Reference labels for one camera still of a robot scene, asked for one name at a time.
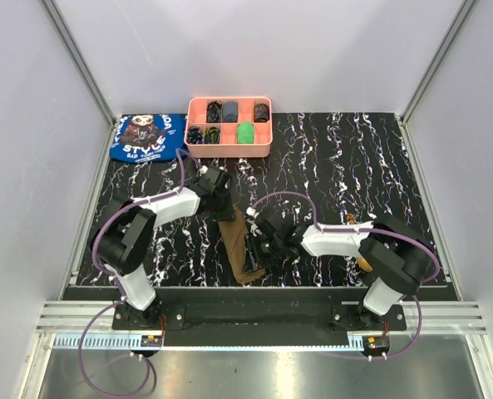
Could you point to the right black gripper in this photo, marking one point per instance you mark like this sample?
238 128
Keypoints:
253 258

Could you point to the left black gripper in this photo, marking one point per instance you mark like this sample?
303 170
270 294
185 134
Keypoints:
228 214

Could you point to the brown cloth napkin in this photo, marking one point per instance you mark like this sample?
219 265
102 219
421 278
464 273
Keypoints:
233 234

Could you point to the gold spoon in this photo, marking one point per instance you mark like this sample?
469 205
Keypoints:
364 265

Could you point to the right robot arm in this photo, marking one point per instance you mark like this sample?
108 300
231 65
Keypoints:
401 261

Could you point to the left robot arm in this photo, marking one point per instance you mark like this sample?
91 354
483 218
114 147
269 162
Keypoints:
120 242

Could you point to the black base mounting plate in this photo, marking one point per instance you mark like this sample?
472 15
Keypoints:
259 317

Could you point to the black blue rolled sock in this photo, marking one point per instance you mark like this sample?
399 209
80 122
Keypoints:
195 136

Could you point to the green rolled sock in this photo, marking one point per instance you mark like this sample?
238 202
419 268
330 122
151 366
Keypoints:
245 133

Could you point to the grey rolled sock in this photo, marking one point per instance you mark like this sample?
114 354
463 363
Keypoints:
230 112

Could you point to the black yellow rolled sock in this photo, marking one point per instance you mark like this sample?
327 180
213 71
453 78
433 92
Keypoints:
214 112

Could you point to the pink compartment tray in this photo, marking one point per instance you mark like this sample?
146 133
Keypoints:
228 146

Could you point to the dark patterned rolled sock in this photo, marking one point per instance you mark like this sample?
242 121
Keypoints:
261 113

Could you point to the blue printed t-shirt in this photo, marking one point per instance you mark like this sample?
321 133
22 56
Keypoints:
145 138

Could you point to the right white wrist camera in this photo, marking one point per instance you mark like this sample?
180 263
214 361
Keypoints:
252 215

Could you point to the left aluminium frame post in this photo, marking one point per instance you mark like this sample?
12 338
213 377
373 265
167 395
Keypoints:
63 31

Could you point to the aluminium frame post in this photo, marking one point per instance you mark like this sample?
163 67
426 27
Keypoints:
461 17
63 31

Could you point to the right aluminium frame post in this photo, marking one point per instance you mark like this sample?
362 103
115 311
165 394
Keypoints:
461 17

